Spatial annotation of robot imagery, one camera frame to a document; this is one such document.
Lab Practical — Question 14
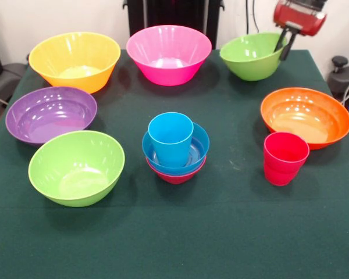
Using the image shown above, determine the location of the red plastic cup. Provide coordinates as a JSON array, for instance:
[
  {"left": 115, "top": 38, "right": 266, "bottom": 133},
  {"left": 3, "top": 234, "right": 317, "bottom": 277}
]
[{"left": 263, "top": 131, "right": 311, "bottom": 187}]

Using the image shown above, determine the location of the small blue plastic bowl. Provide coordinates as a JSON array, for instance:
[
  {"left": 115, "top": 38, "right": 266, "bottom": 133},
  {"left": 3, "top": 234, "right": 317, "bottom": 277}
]
[{"left": 141, "top": 121, "right": 211, "bottom": 176}]

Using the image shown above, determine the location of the large yellow-orange plastic bowl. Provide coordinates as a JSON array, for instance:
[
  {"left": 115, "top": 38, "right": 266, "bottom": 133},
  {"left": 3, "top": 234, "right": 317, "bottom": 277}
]
[{"left": 28, "top": 31, "right": 122, "bottom": 95}]

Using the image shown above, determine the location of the black floor stand base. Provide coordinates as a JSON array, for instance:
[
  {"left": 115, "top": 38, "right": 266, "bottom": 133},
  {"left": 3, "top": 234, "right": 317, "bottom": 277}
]
[{"left": 327, "top": 56, "right": 349, "bottom": 101}]

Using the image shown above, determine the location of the shallow purple plastic bowl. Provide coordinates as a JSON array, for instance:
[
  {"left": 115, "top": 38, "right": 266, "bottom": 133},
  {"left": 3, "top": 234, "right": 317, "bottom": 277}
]
[{"left": 5, "top": 86, "right": 98, "bottom": 145}]

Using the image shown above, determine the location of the shallow orange plastic bowl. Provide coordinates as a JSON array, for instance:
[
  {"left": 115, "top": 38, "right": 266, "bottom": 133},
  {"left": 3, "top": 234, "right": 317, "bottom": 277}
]
[{"left": 260, "top": 87, "right": 349, "bottom": 151}]

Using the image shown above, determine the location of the dark green table cloth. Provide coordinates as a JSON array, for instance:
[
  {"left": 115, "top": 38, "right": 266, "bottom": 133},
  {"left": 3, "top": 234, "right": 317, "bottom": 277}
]
[{"left": 0, "top": 48, "right": 349, "bottom": 279}]

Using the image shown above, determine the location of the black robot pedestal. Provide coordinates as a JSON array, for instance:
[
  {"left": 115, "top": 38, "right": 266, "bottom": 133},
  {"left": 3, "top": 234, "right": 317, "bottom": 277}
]
[{"left": 127, "top": 0, "right": 222, "bottom": 50}]

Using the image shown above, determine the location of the small red plastic bowl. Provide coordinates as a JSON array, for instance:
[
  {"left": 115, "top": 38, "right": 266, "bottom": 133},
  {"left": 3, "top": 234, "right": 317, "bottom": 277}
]
[{"left": 145, "top": 156, "right": 207, "bottom": 185}]

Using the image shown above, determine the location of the large pink plastic bowl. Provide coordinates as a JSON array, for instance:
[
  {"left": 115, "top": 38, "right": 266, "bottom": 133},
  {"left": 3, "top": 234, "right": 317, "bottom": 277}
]
[{"left": 126, "top": 24, "right": 212, "bottom": 87}]

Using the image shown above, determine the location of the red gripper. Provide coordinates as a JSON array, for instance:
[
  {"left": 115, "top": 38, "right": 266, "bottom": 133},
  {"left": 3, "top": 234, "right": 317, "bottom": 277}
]
[{"left": 272, "top": 1, "right": 328, "bottom": 62}]

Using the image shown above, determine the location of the blue plastic cup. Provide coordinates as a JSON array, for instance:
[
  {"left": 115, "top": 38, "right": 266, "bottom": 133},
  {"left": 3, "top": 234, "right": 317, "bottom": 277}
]
[{"left": 147, "top": 112, "right": 194, "bottom": 168}]

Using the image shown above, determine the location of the light green plastic bowl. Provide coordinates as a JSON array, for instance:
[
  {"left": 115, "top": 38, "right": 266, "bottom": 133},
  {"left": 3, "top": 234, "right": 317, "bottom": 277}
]
[
  {"left": 27, "top": 130, "right": 126, "bottom": 208},
  {"left": 219, "top": 32, "right": 289, "bottom": 82}
]

